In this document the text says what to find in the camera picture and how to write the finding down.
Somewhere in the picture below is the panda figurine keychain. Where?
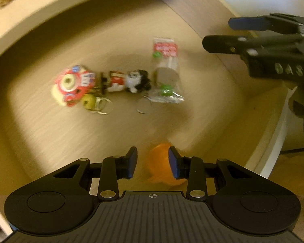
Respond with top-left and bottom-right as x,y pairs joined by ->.
101,69 -> 152,94

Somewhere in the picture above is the metal key ring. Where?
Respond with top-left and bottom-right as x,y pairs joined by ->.
92,97 -> 114,115
136,97 -> 152,114

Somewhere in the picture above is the red white lion keychain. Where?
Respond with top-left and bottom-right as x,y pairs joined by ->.
51,64 -> 96,107

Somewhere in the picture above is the wide white desk drawer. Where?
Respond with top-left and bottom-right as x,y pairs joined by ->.
0,0 -> 297,234

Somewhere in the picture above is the black cable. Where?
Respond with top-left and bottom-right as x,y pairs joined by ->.
279,145 -> 304,155

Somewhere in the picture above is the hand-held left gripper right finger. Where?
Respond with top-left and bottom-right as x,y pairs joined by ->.
168,146 -> 253,201

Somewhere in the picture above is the clear packet with red label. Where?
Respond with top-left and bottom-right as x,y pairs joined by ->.
150,36 -> 185,105

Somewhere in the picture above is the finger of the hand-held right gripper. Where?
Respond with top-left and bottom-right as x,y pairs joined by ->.
228,12 -> 304,36
202,35 -> 265,55

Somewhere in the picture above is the yellow bell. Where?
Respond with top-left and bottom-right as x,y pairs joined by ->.
81,94 -> 96,110

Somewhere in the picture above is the orange plastic object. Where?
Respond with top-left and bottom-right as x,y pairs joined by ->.
145,143 -> 188,186

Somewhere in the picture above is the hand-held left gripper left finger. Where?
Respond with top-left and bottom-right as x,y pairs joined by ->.
53,146 -> 138,201

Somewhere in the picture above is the person's right hand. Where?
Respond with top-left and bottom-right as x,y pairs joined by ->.
288,85 -> 304,119

